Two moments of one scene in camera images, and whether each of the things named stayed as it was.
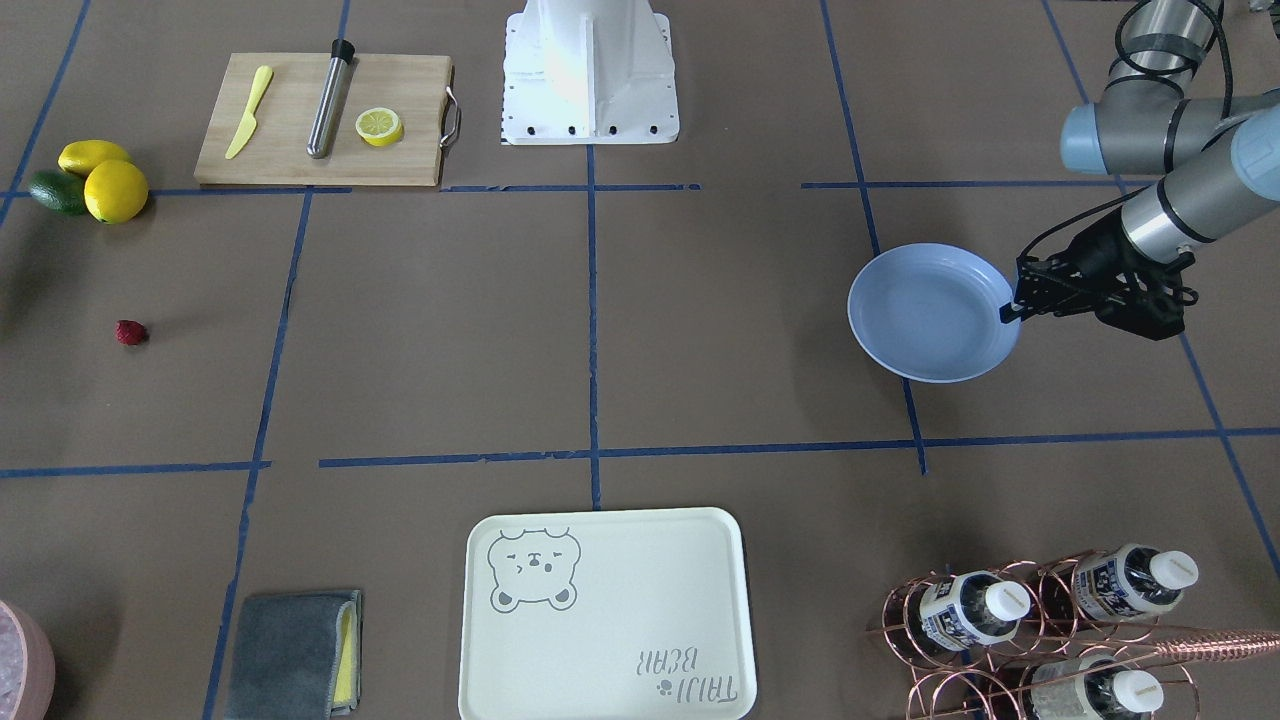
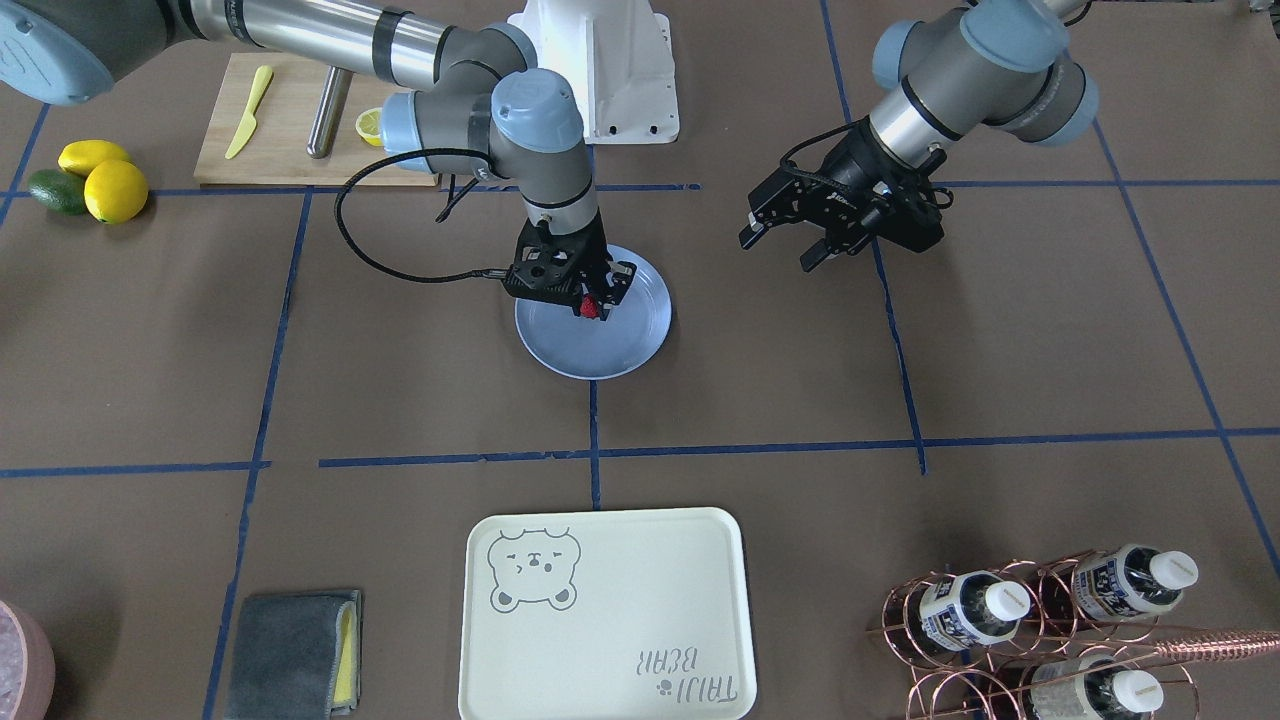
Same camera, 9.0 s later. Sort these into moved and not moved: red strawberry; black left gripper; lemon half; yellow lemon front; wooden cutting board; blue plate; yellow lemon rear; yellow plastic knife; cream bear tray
Moved: black left gripper; red strawberry; blue plate
Not moved: yellow lemon front; yellow plastic knife; cream bear tray; yellow lemon rear; lemon half; wooden cutting board
